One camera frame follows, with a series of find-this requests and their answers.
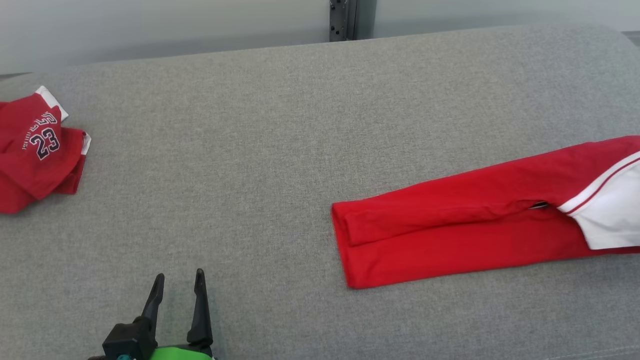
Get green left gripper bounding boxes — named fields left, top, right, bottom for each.
left=141, top=268, right=217, bottom=360

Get red white shorts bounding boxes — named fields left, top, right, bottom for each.
left=331, top=135, right=640, bottom=290

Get grey metal partition post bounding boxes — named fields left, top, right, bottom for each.
left=328, top=0, right=377, bottom=42

